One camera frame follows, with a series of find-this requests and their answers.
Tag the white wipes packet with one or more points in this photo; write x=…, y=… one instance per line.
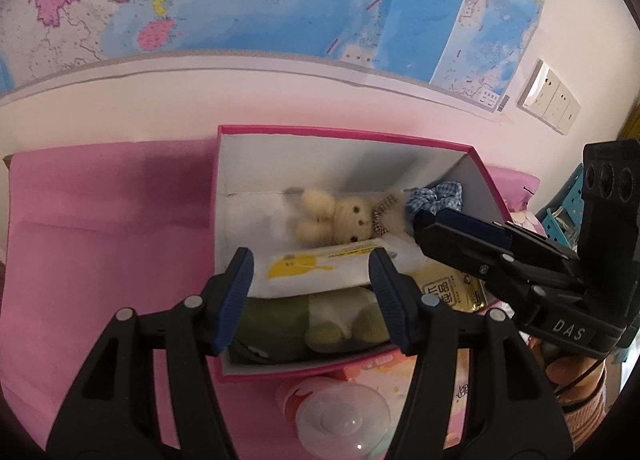
x=310, y=270

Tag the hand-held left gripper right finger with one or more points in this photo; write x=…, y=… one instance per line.
x=390, y=300

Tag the white wall socket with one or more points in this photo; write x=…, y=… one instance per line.
x=534, y=87
x=555, y=102

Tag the person's right forearm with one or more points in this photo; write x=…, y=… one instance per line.
x=585, y=420

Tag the cream teddy bear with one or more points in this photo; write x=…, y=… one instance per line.
x=345, y=215

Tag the pink cardboard box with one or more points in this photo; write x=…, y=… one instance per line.
x=250, y=175

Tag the green plush toy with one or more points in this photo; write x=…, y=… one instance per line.
x=280, y=320

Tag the plastic lotion bottle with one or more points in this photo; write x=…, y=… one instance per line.
x=335, y=420

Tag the blue checked scrunchie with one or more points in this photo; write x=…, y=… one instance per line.
x=435, y=195

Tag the blue plastic basket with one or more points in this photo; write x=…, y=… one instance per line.
x=565, y=205

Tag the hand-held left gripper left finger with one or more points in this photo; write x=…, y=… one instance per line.
x=235, y=300

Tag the colourful wall map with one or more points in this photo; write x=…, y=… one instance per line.
x=250, y=0

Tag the person's right hand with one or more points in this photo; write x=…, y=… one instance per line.
x=575, y=375

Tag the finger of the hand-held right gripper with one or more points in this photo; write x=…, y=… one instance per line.
x=475, y=230
x=450, y=250

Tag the yellow soft packet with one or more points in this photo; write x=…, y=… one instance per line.
x=450, y=290

